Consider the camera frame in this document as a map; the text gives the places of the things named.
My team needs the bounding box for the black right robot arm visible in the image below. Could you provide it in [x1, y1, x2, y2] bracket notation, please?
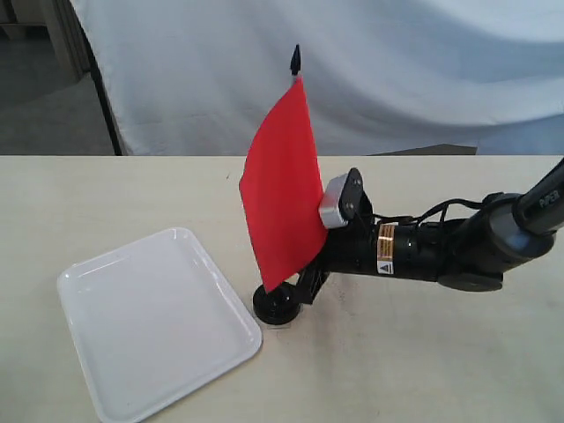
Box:
[293, 163, 563, 305]

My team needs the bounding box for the white rectangular plastic tray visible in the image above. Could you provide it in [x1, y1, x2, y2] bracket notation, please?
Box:
[57, 227, 263, 422]

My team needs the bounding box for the black round object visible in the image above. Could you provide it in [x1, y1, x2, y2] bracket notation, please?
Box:
[252, 282, 301, 326]

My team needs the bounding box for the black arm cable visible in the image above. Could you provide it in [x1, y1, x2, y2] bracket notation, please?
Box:
[372, 197, 490, 228]

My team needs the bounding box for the black backdrop stand pole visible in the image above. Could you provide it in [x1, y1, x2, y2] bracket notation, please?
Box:
[88, 50, 122, 156]

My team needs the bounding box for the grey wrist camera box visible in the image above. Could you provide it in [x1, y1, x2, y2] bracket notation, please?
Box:
[318, 167, 364, 229]

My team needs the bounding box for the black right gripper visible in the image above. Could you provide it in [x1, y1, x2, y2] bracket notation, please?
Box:
[297, 189, 412, 305]

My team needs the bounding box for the white backdrop cloth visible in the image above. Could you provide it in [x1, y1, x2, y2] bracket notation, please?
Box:
[73, 1, 563, 155]

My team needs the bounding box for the red flag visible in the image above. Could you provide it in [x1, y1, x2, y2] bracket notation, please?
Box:
[239, 48, 328, 292]

